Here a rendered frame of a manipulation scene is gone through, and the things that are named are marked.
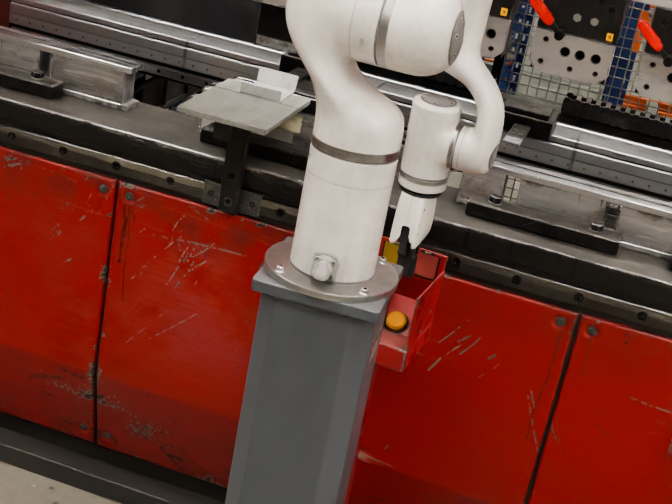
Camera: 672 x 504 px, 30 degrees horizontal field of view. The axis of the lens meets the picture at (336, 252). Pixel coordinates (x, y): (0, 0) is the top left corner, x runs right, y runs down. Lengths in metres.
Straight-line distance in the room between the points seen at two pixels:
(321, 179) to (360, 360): 0.26
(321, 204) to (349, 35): 0.23
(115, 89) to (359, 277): 1.13
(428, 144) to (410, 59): 0.53
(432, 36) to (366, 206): 0.25
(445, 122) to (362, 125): 0.48
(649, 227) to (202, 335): 0.94
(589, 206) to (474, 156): 0.45
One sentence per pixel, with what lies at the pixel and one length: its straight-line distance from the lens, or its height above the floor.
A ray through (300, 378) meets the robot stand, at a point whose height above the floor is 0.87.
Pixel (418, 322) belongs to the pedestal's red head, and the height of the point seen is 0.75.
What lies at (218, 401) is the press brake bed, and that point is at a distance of 2.71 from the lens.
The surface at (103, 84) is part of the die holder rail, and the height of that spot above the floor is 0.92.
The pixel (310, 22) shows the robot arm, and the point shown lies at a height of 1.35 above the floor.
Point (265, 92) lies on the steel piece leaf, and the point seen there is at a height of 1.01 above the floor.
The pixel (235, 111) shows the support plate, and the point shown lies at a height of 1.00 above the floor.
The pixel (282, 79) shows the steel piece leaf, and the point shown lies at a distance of 2.60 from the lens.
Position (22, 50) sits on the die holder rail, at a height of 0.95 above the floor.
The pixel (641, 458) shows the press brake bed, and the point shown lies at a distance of 2.54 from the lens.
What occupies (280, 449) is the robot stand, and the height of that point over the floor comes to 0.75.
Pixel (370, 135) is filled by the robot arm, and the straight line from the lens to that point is 1.63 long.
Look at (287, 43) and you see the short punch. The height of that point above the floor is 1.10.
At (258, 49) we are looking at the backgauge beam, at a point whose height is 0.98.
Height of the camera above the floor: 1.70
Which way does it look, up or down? 23 degrees down
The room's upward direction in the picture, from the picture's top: 11 degrees clockwise
